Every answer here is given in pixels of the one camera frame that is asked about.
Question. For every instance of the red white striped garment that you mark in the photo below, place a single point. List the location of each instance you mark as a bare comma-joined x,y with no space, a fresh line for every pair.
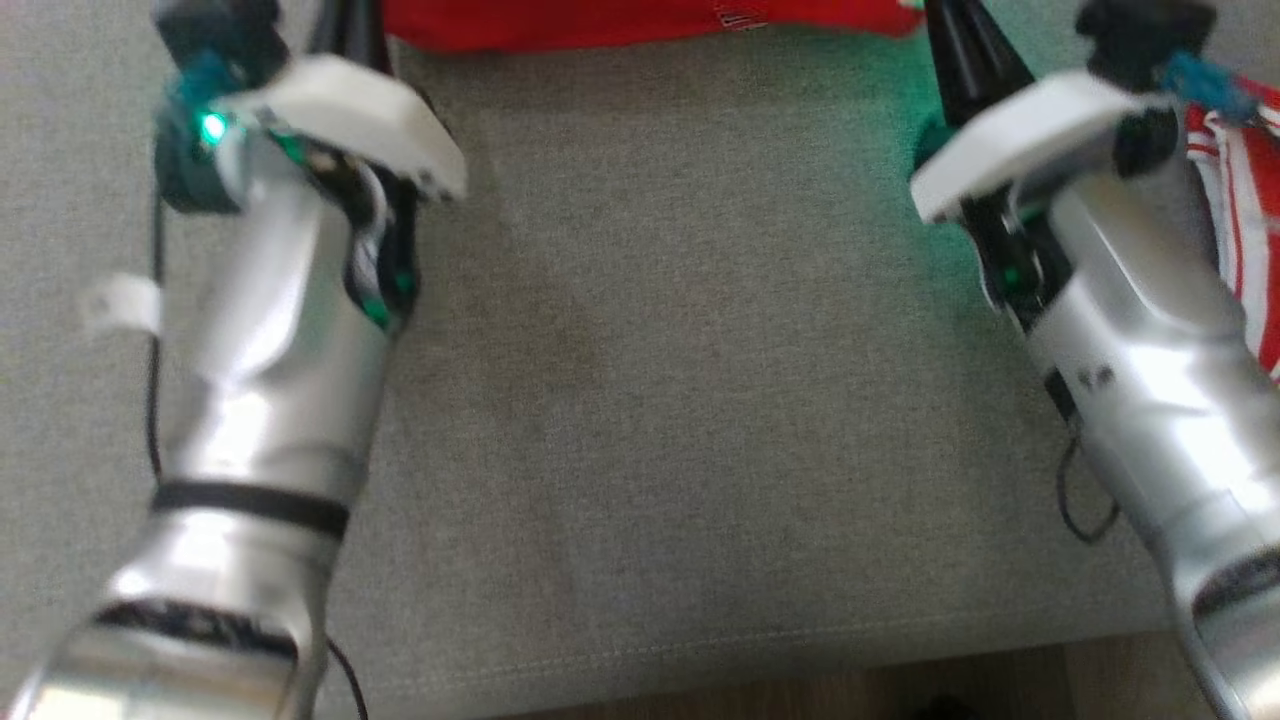
1255,200

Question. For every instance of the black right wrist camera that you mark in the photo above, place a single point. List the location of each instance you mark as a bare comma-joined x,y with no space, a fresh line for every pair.
1140,25

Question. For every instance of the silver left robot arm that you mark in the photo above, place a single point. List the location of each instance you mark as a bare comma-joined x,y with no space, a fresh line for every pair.
260,400

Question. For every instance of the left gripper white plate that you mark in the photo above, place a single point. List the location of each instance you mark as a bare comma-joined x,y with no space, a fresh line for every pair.
350,110

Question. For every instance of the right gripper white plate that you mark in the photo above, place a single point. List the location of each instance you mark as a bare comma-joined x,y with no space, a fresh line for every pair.
1040,125

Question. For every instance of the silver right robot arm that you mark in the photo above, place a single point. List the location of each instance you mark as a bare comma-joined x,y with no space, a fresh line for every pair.
1150,400

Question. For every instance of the grey fabric sofa seat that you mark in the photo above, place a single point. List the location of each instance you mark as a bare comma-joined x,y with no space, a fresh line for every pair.
650,400

